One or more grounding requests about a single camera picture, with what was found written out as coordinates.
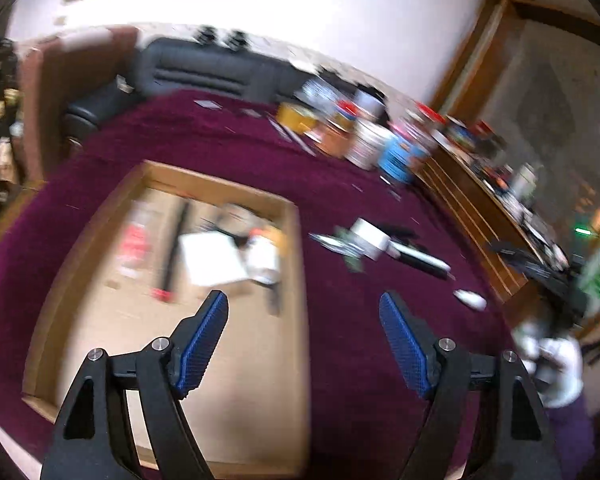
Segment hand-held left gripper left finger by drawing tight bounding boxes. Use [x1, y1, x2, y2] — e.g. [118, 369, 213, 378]
[40, 290, 229, 480]

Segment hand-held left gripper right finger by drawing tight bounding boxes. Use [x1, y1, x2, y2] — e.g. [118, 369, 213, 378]
[378, 291, 563, 480]

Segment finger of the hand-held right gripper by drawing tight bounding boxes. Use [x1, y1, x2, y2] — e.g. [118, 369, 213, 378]
[486, 240, 531, 261]

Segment cardboard box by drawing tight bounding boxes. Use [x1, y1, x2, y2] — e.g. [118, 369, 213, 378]
[22, 160, 312, 478]

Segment white paper pad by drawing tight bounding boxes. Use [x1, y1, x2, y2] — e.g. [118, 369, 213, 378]
[180, 232, 248, 286]

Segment white black tube pen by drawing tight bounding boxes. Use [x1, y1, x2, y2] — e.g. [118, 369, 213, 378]
[387, 242, 452, 277]

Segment black marker red band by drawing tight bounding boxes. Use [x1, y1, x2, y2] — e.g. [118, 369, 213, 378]
[152, 200, 191, 303]

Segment white bottle orange cap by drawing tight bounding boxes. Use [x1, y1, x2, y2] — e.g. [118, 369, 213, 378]
[245, 227, 281, 286]

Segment green lighter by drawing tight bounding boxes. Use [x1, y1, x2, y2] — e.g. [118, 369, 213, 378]
[337, 227, 366, 273]

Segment white charger plug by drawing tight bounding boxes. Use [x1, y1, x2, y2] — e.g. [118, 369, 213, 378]
[350, 217, 390, 261]

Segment clear case red bottle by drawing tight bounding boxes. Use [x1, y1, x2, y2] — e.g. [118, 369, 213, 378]
[117, 200, 153, 281]

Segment clear blue correction pen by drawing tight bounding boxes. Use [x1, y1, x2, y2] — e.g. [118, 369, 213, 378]
[309, 232, 351, 253]

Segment person's right hand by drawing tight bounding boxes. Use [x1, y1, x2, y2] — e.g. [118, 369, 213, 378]
[512, 320, 583, 408]

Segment maroon tablecloth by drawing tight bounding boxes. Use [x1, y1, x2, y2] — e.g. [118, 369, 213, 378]
[0, 87, 546, 480]

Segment wooden cabinet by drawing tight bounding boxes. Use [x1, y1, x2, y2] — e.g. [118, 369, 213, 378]
[414, 0, 600, 341]

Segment blue label clear jar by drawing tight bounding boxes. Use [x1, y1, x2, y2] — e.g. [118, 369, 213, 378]
[378, 130, 431, 186]

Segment clear jar red lid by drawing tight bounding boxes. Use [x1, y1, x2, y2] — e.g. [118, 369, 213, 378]
[402, 102, 446, 136]

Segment white plastic tub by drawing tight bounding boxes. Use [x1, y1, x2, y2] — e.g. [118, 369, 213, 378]
[347, 119, 393, 170]

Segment white jar grey lid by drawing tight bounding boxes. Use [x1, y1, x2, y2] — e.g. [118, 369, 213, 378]
[352, 87, 386, 121]

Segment orange label jar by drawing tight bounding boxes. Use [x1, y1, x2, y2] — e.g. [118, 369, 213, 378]
[315, 115, 353, 158]

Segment gold jar red lid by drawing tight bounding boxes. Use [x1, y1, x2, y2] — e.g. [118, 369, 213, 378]
[330, 100, 358, 126]

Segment long white pen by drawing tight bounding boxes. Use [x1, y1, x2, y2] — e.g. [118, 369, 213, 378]
[285, 127, 317, 156]

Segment small white pen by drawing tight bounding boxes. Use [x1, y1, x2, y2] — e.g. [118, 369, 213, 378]
[266, 115, 293, 141]

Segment yellow tape roll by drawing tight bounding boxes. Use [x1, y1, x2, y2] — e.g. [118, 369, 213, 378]
[276, 102, 316, 133]

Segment black leather sofa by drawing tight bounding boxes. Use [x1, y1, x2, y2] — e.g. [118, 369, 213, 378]
[62, 37, 306, 146]

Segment brown chair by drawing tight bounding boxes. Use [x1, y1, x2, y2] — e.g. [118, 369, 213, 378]
[17, 25, 141, 186]

